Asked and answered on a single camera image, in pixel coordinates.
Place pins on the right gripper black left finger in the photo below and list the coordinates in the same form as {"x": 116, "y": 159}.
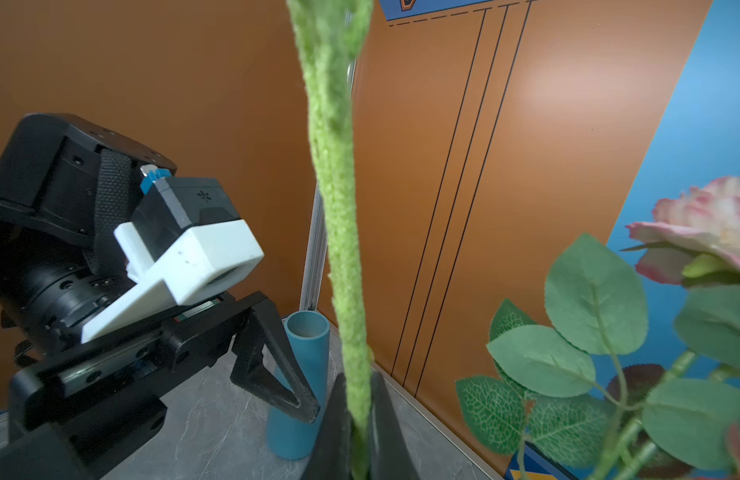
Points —
{"x": 331, "y": 456}

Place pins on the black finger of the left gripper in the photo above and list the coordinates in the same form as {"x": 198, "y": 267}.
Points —
{"x": 266, "y": 365}

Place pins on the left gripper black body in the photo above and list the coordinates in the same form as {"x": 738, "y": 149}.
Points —
{"x": 78, "y": 414}

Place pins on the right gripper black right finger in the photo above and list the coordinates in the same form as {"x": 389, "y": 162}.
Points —
{"x": 388, "y": 453}

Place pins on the pink rose spray with leaves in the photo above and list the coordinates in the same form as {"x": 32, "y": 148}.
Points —
{"x": 637, "y": 374}

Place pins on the white poppy fuzzy green stem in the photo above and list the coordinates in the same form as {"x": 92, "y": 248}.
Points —
{"x": 329, "y": 36}

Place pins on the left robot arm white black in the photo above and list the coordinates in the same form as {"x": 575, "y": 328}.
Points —
{"x": 118, "y": 272}

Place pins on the aluminium corner post left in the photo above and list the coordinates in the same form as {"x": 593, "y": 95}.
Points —
{"x": 316, "y": 256}

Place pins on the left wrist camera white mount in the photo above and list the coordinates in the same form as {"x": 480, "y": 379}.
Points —
{"x": 185, "y": 243}

